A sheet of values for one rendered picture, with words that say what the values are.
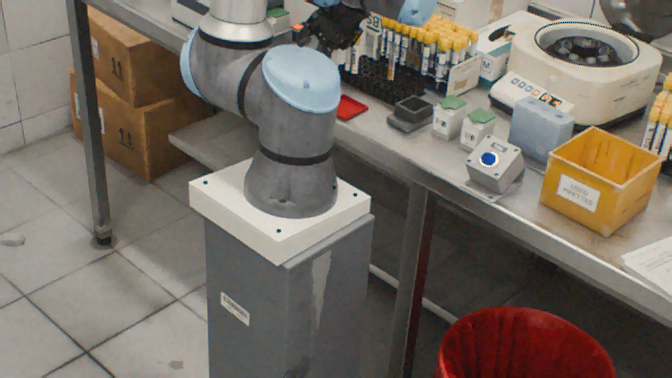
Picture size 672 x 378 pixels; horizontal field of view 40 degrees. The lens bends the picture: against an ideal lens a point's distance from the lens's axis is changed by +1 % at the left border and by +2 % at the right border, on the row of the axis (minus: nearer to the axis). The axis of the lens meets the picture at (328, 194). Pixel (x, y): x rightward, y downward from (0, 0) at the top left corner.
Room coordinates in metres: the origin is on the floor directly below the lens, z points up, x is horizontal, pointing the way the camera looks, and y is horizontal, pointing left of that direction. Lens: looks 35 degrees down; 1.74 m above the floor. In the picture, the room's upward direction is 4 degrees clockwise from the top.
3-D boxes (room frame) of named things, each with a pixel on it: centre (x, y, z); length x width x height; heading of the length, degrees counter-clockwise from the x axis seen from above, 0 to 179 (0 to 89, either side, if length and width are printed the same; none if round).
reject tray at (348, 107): (1.53, -0.02, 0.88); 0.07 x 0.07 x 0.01; 48
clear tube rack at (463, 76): (1.70, -0.18, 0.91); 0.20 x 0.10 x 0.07; 48
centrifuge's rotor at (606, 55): (1.64, -0.48, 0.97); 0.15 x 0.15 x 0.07
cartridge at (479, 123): (1.42, -0.26, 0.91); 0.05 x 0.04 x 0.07; 138
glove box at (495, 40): (1.77, -0.37, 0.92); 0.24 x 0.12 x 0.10; 138
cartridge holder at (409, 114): (1.51, -0.15, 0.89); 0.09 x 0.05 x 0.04; 136
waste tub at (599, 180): (1.26, -0.44, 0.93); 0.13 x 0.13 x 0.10; 47
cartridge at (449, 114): (1.47, -0.21, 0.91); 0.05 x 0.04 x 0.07; 138
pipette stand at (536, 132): (1.40, -0.37, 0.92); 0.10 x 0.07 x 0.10; 43
